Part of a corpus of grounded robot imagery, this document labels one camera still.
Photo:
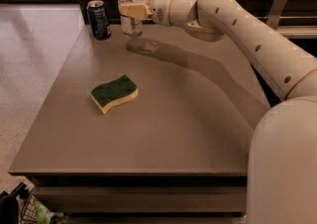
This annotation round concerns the right metal bracket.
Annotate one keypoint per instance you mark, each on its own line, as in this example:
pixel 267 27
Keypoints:
pixel 274 13

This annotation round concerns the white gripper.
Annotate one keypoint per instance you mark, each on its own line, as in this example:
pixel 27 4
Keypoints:
pixel 159 8

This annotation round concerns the wire basket with green bag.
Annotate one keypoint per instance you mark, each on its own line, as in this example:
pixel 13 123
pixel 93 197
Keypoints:
pixel 34 212

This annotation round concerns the blue pepsi can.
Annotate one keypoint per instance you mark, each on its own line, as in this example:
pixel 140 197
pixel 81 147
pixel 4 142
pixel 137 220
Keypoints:
pixel 98 19

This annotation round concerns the black object at corner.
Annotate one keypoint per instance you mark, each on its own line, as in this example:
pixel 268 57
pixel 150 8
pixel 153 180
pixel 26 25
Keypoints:
pixel 9 206

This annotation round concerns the green and yellow sponge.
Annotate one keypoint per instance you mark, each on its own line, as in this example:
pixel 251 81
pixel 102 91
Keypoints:
pixel 114 93

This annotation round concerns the horizontal metal rail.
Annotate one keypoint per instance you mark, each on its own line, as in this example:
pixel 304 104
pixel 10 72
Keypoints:
pixel 284 21

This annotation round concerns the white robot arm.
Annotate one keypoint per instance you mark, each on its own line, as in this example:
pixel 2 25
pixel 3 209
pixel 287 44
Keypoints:
pixel 282 169

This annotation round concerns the grey drawer front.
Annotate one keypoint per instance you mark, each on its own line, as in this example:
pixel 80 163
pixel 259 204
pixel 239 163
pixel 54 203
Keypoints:
pixel 134 199

